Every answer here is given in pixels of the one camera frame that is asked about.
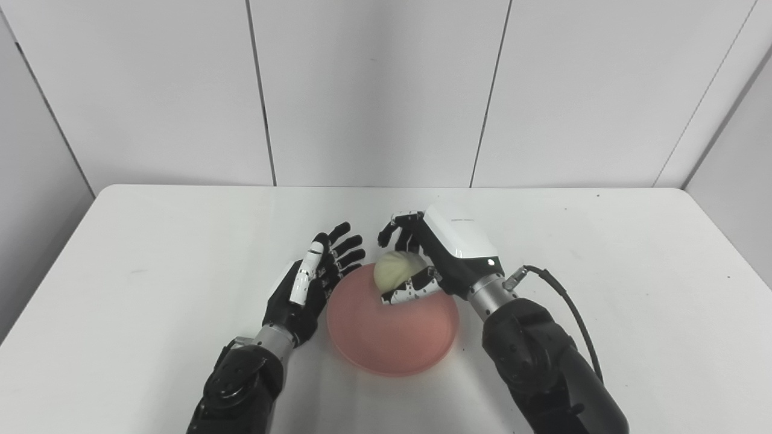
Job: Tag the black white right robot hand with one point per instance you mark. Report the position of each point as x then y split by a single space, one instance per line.
458 241

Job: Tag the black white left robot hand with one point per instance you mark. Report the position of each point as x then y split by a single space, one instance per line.
301 313

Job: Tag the white steamed bun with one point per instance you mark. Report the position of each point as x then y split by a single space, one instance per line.
395 270

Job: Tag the pink round plate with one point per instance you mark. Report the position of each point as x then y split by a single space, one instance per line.
392 337

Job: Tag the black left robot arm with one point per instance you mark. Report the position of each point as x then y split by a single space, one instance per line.
241 386

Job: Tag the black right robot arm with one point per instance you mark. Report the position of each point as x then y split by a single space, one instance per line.
543 361

